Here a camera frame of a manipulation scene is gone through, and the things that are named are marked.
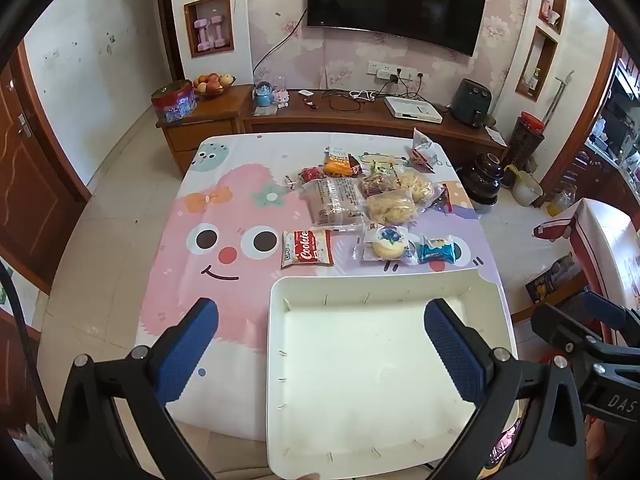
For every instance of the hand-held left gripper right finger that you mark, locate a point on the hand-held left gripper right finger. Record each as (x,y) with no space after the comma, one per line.
(455,355)

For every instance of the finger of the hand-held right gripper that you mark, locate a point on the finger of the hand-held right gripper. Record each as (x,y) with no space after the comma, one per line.
(605,310)
(565,330)

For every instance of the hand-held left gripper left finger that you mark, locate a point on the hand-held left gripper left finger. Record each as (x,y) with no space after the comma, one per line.
(187,355)

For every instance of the white plastic tray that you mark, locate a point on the white plastic tray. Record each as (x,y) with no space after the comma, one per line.
(360,360)

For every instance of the blue white snack packet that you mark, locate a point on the blue white snack packet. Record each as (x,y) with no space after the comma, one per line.
(440,251)

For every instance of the blueberry print pastry packet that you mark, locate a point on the blueberry print pastry packet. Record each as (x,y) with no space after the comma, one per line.
(386,243)

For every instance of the puffed rice cake packet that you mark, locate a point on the puffed rice cake packet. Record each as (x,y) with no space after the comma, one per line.
(392,207)
(417,186)

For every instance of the red white biscuit packet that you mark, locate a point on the red white biscuit packet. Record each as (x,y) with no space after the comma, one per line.
(307,248)

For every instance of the clear nut bar packet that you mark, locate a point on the clear nut bar packet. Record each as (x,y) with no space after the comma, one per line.
(375,185)

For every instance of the large clear biscuit packet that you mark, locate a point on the large clear biscuit packet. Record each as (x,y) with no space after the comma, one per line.
(334,201)

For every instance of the white red snack bag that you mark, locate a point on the white red snack bag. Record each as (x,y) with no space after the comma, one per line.
(422,152)

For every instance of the green snack packet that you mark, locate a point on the green snack packet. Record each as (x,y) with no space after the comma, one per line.
(380,164)

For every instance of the brown snack packet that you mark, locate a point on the brown snack packet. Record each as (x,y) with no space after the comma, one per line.
(356,165)

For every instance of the small red snack packet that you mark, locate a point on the small red snack packet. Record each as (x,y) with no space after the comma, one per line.
(311,175)

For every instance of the orange snack packet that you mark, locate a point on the orange snack packet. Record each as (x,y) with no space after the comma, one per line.
(337,162)

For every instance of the printed cardboard box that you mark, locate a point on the printed cardboard box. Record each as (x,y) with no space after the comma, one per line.
(552,280)

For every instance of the cloth-covered side table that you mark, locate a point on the cloth-covered side table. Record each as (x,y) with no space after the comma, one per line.
(610,245)

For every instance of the cartoon printed tablecloth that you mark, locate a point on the cartoon printed tablecloth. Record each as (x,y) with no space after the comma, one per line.
(165,260)

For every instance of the yellow oil bottle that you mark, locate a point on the yellow oil bottle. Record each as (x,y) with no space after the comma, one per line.
(560,202)

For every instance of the white plastic bucket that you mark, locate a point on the white plastic bucket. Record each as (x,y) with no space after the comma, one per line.
(529,191)

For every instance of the yellow scoop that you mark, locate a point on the yellow scoop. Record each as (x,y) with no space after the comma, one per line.
(515,172)

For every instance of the wooden kitchen cabinet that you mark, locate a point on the wooden kitchen cabinet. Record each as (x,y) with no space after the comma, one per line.
(615,135)

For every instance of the dark ceramic pot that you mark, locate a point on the dark ceramic pot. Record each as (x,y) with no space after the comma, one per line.
(482,172)

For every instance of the tall red-lidded jar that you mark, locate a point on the tall red-lidded jar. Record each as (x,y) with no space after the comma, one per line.
(527,140)

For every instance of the white paper sheet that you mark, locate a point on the white paper sheet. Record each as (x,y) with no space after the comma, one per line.
(494,136)

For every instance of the mop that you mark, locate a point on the mop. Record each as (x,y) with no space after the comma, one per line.
(557,97)

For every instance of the wooden door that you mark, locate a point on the wooden door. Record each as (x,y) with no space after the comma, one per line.
(30,185)

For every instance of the green bottle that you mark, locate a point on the green bottle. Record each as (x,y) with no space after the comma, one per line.
(534,80)

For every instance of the dark grey air fryer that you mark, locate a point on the dark grey air fryer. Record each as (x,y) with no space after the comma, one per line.
(471,102)

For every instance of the white set-top box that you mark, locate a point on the white set-top box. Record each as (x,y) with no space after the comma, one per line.
(412,109)

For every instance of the red round tin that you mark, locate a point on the red round tin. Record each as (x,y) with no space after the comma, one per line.
(174,102)

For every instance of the wooden television cabinet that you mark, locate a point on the wooden television cabinet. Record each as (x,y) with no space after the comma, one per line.
(310,120)

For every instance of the fruit bowl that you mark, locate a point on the fruit bowl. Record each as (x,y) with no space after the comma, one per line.
(214,86)

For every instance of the blue snow globe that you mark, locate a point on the blue snow globe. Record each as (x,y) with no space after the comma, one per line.
(263,94)

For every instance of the pink toy figure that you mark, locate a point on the pink toy figure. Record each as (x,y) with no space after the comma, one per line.
(282,97)

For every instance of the pink cup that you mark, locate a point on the pink cup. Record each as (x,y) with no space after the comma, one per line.
(549,10)

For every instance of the pink dumbbell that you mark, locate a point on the pink dumbbell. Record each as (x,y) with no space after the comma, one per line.
(202,35)
(218,30)

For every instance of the black wall television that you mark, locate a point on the black wall television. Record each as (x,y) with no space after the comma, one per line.
(395,0)

